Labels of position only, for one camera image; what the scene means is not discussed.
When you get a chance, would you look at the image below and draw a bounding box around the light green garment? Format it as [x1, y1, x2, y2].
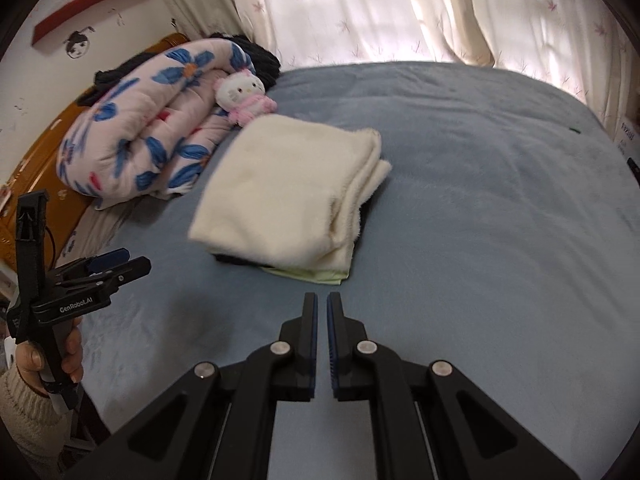
[212, 200, 372, 287]

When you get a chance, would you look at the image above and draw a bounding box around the orange wooden headboard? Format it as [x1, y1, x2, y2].
[0, 32, 188, 271]

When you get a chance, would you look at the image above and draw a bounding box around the face wall sticker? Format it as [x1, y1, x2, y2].
[65, 25, 96, 60]

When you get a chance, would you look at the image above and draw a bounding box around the white knit cardigan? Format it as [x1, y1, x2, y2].
[187, 115, 392, 286]

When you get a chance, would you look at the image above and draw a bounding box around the beige floral curtain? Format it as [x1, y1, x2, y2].
[140, 0, 246, 43]

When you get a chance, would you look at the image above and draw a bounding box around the red wall shelf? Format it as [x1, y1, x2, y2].
[32, 0, 153, 47]

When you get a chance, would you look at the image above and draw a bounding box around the white sheer floral curtain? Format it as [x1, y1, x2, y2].
[225, 0, 631, 111]

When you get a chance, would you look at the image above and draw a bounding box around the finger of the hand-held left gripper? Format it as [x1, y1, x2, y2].
[60, 247, 131, 277]
[55, 256, 152, 293]

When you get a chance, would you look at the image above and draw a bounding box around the person's left hand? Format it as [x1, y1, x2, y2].
[15, 317, 85, 396]

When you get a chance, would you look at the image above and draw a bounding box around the white cardboard box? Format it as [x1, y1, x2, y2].
[610, 115, 640, 161]

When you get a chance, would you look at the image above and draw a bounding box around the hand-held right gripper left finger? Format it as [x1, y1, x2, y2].
[62, 292, 319, 480]

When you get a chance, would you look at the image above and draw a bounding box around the white cat plush toy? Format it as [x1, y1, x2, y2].
[214, 70, 277, 127]

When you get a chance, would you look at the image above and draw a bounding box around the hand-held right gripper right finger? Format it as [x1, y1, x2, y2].
[326, 292, 581, 480]

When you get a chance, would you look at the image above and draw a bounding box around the person's left forearm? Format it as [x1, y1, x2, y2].
[0, 365, 68, 476]

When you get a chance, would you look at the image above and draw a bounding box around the black cloth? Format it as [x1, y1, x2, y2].
[77, 52, 161, 108]

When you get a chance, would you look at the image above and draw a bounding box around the floral quilt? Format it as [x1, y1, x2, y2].
[56, 37, 253, 211]

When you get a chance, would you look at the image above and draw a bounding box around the grey pillow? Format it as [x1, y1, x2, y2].
[60, 200, 146, 271]

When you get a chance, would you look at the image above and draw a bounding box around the black knit garment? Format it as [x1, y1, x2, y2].
[207, 32, 282, 95]

